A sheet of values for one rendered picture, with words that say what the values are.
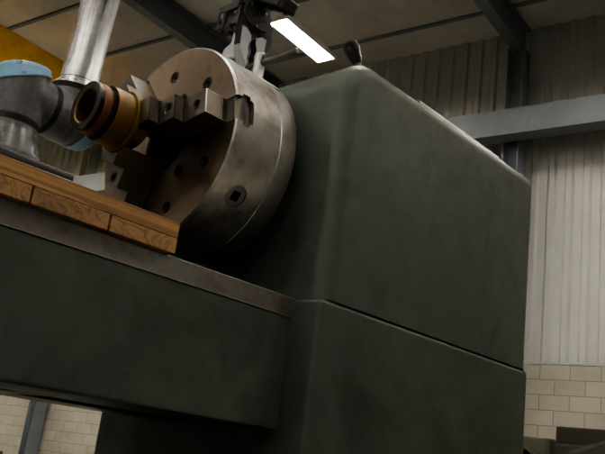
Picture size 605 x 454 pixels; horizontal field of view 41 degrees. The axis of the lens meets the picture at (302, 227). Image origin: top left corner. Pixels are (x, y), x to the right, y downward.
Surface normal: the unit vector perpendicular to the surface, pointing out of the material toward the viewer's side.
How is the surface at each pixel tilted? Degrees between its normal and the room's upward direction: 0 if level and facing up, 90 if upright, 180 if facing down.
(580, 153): 90
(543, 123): 90
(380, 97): 90
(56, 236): 90
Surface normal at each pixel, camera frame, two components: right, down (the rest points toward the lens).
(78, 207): 0.73, -0.11
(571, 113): -0.57, -0.30
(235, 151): 0.68, 0.14
